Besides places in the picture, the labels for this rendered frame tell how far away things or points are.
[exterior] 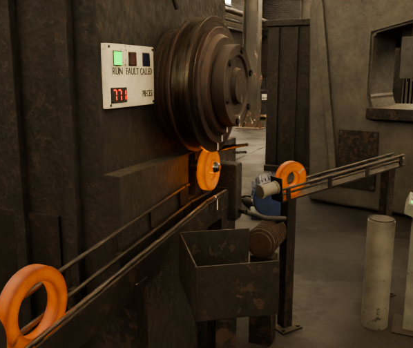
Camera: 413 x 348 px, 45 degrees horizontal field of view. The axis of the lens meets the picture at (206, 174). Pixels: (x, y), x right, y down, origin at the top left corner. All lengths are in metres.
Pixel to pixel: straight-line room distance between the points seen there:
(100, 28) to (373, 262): 1.57
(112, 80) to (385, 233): 1.42
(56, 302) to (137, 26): 0.86
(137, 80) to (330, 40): 3.07
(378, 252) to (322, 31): 2.53
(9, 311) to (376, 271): 1.72
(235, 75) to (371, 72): 2.73
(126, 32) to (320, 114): 3.13
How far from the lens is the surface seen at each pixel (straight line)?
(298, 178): 2.23
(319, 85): 4.49
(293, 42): 5.95
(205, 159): 1.76
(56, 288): 1.16
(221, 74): 1.63
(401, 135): 4.27
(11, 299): 1.07
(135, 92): 1.55
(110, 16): 1.50
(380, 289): 2.43
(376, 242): 2.35
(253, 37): 10.71
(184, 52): 1.62
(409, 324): 2.54
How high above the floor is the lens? 1.16
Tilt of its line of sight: 11 degrees down
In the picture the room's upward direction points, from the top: straight up
